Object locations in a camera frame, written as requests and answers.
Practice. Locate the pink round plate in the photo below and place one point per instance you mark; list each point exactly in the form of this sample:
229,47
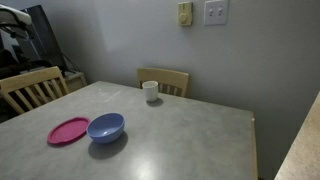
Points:
66,130

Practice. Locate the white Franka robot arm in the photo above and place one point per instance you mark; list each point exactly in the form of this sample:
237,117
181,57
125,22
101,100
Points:
14,16

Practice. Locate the blue bowl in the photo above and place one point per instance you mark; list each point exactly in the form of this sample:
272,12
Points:
105,128

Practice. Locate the white mug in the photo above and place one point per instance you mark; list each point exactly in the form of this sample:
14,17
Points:
150,91

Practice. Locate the wooden chair with solid backrest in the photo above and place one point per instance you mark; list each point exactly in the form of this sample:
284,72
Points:
166,77

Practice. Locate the small wooden side table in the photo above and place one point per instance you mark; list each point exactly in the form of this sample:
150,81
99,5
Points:
75,80

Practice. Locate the black monitor screen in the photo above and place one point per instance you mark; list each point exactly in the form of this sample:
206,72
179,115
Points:
44,36

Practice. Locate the wooden chair with slatted back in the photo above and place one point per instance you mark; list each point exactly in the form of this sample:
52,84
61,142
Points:
27,78

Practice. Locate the beige speckled countertop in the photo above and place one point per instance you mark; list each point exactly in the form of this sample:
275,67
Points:
305,146

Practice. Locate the beige wall thermostat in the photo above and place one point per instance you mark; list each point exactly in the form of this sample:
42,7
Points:
185,14

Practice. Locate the white light switch plate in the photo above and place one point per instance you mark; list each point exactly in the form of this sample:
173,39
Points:
216,12

